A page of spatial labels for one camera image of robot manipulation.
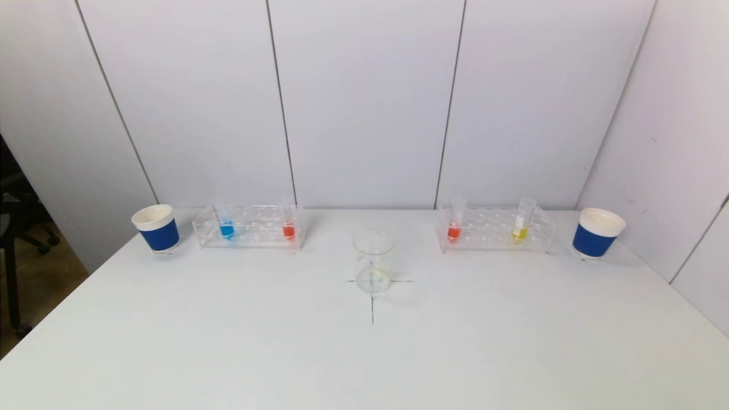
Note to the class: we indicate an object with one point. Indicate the test tube with yellow pigment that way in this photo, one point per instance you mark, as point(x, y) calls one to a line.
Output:
point(519, 232)

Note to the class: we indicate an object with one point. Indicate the clear glass beaker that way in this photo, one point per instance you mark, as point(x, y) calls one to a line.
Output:
point(373, 267)

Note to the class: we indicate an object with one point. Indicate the test tube with red pigment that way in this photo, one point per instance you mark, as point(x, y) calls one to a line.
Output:
point(289, 230)
point(454, 232)

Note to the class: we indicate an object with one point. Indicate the clear plastic test tube rack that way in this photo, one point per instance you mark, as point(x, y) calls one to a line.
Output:
point(490, 230)
point(256, 230)

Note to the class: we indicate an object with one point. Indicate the test tube with blue pigment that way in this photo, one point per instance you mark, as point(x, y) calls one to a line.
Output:
point(226, 229)

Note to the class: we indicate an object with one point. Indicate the blue and white paper cup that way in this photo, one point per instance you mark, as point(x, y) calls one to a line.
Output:
point(159, 233)
point(592, 240)

